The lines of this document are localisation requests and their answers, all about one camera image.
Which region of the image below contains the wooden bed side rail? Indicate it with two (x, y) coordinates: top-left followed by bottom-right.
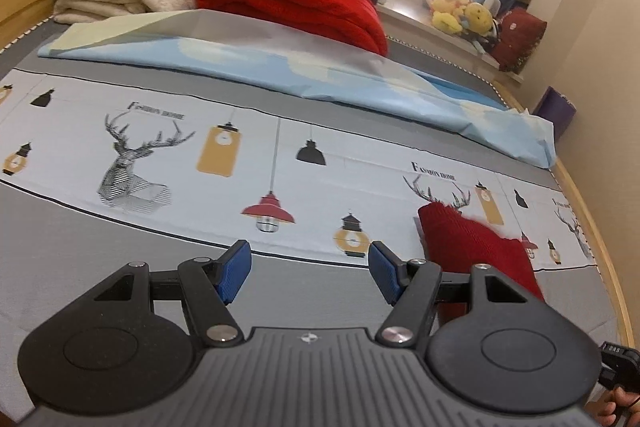
(491, 78), (637, 350)

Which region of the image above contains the person's right hand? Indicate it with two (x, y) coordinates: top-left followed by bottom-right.
(593, 387), (640, 427)

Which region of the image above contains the dark red cushion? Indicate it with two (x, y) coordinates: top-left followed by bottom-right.
(490, 6), (548, 74)

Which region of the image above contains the yellow plush toy pile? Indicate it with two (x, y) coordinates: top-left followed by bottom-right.
(424, 0), (499, 53)

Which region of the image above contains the bright red folded blanket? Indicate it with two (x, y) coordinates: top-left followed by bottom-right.
(198, 0), (387, 56)

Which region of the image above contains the dark red knit sweater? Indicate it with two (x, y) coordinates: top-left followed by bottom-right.
(418, 202), (544, 301)

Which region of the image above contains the purple box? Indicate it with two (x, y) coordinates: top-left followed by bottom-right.
(533, 86), (577, 141)

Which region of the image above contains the light blue folded sheet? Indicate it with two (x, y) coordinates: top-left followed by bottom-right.
(38, 10), (556, 169)

